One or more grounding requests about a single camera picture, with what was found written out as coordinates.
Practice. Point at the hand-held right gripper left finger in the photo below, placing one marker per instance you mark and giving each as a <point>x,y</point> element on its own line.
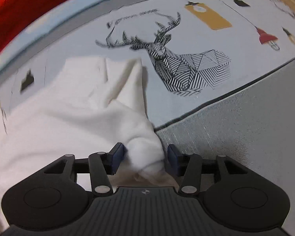
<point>118,158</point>

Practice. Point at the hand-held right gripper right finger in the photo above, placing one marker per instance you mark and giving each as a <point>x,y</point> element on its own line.
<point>174,159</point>

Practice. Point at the white long-sleeved shirt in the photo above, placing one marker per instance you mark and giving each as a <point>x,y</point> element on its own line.
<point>71,118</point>

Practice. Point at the deer print bed sheet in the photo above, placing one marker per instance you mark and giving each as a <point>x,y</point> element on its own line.
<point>211,61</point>

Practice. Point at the folded red knit sweater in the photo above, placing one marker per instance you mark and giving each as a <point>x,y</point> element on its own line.
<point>22,7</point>

